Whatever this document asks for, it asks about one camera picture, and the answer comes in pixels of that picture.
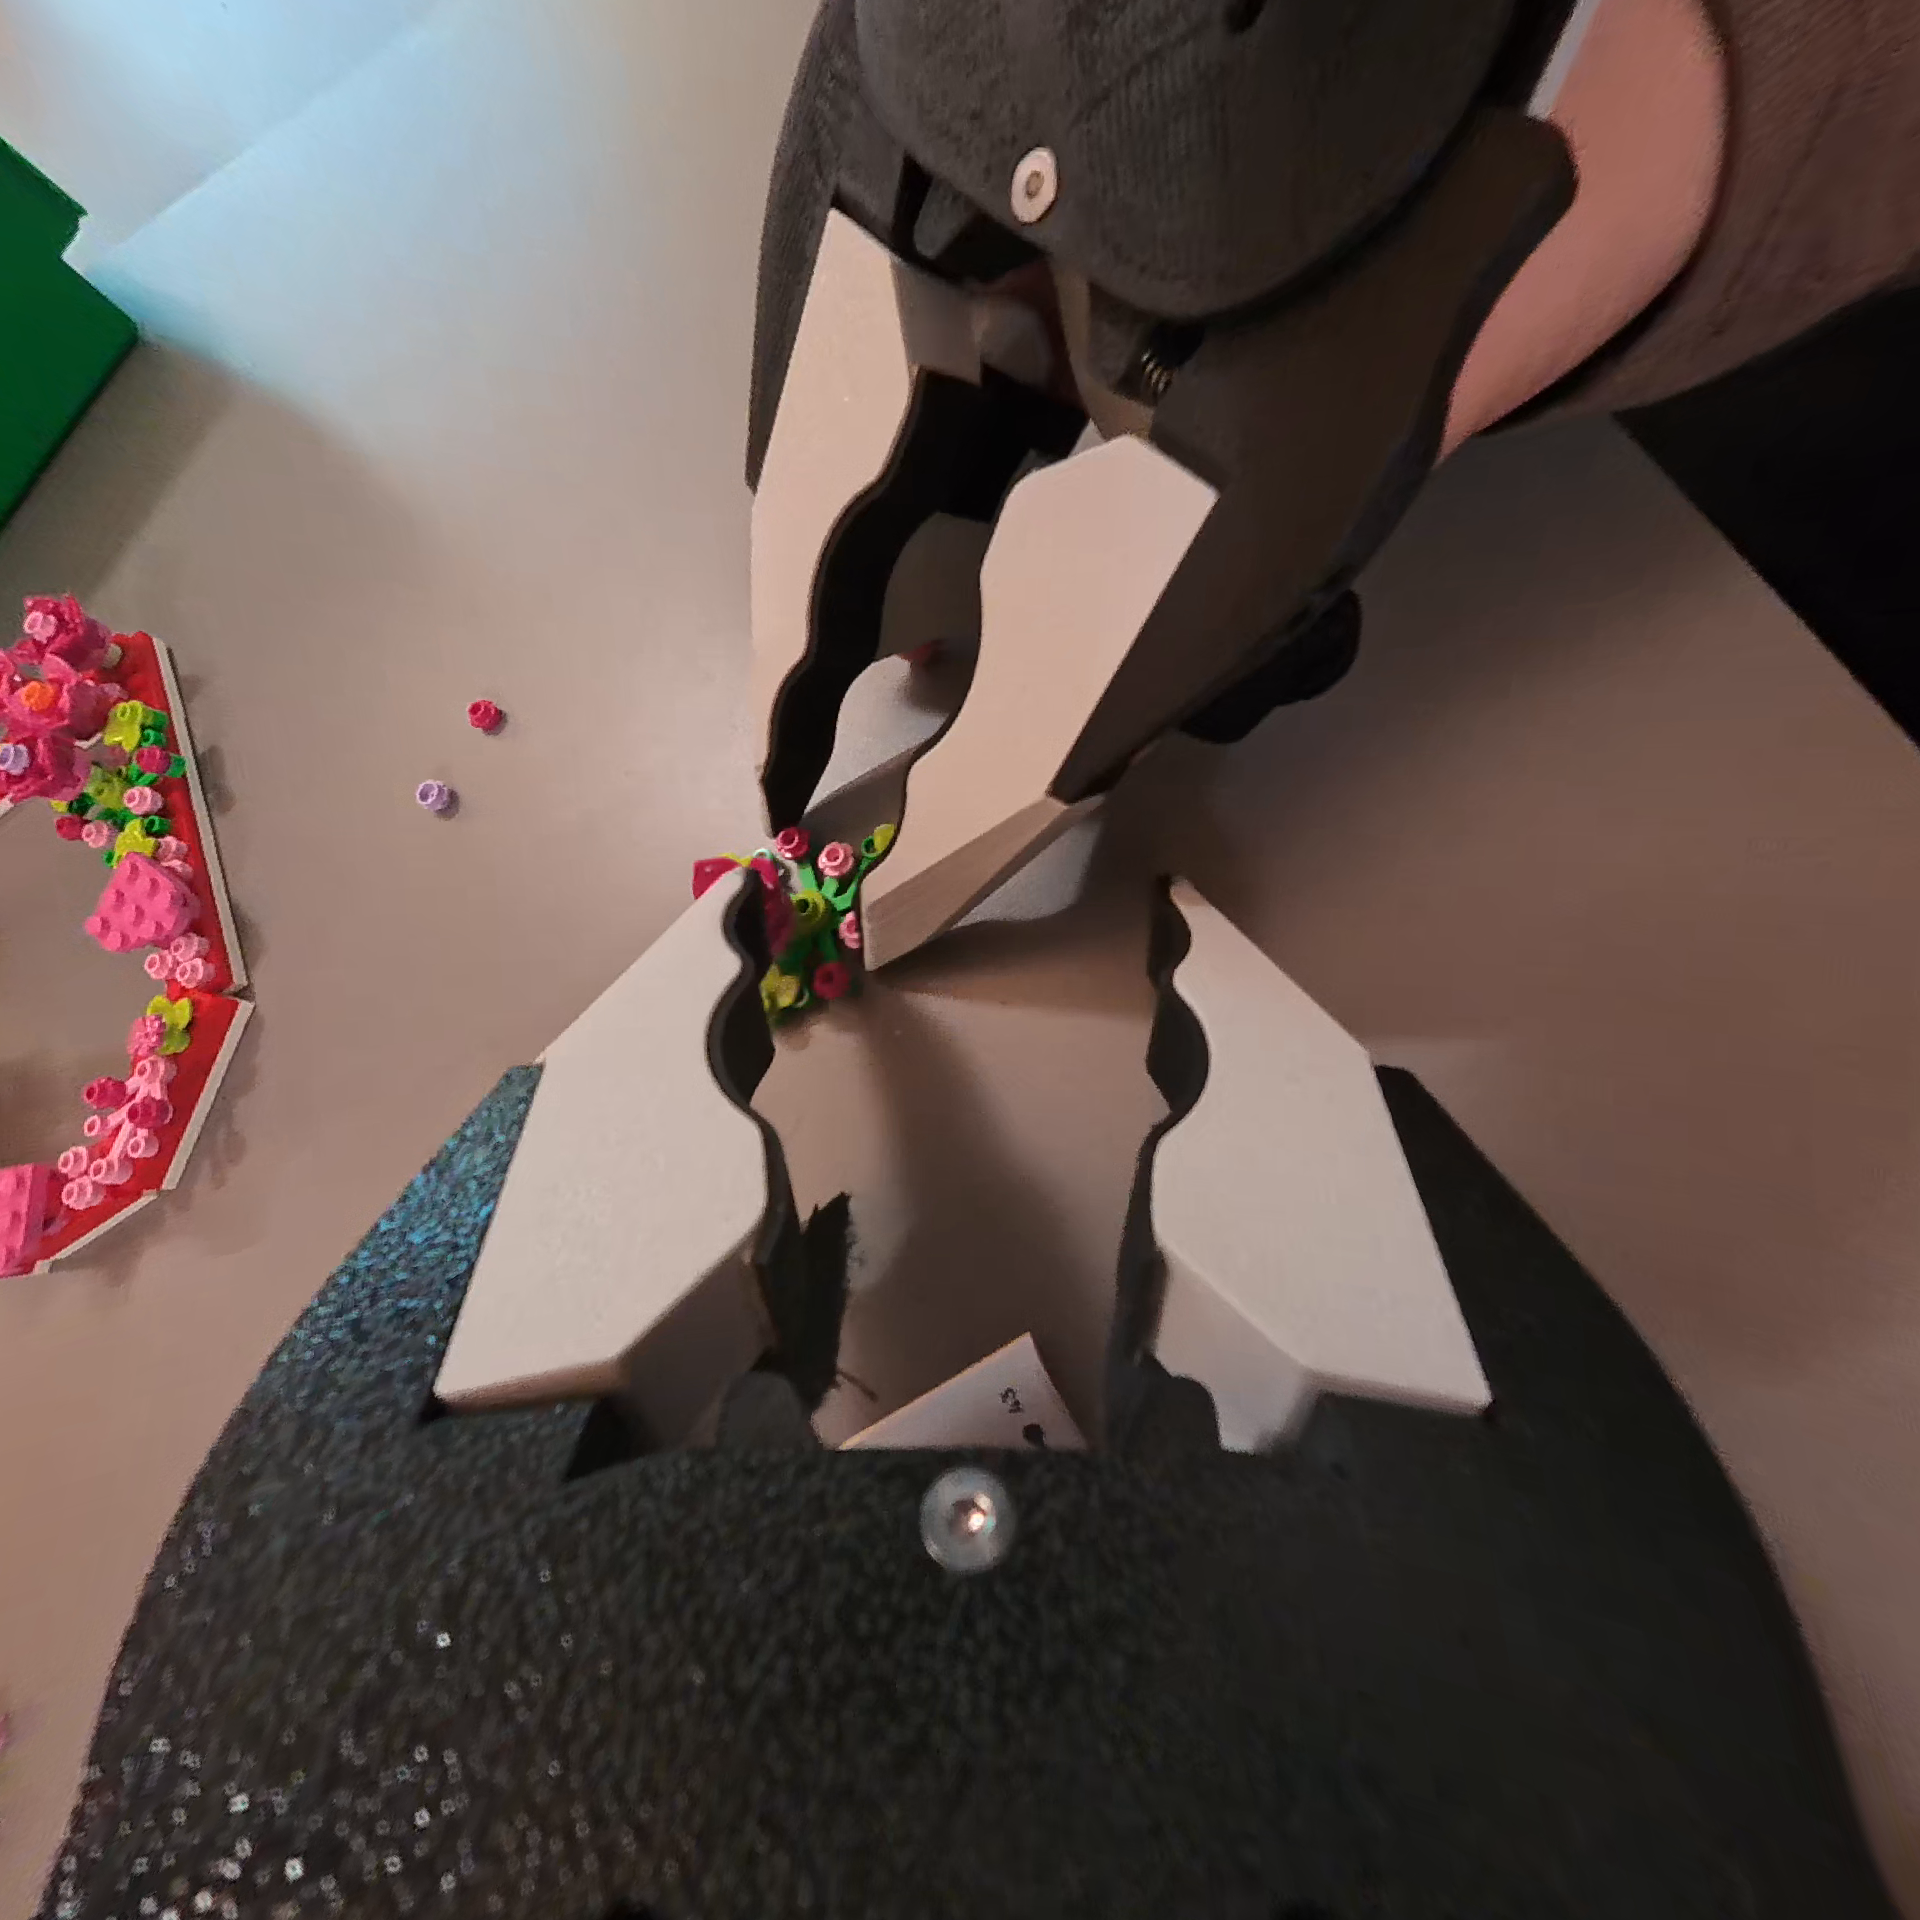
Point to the green box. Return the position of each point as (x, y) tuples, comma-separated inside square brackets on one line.
[(54, 330)]

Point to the white printed card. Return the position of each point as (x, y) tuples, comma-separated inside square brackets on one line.
[(961, 1411)]

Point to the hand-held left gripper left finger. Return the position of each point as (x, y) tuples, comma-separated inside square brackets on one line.
[(630, 1200)]

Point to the magenta lego rose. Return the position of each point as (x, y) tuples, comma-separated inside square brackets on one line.
[(716, 873)]

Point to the green lego flower stem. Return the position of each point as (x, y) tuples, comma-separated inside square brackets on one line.
[(816, 915)]

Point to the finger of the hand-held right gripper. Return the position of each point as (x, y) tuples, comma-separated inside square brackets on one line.
[(812, 451), (1079, 631)]

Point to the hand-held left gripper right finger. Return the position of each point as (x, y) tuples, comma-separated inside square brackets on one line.
[(1302, 1200)]

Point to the person's right hand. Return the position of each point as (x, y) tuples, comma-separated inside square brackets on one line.
[(1620, 195)]

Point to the red heart lego frame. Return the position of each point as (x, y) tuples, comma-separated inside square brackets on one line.
[(140, 909)]

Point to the person's right forearm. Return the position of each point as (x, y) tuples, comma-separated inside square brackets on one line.
[(1829, 151)]

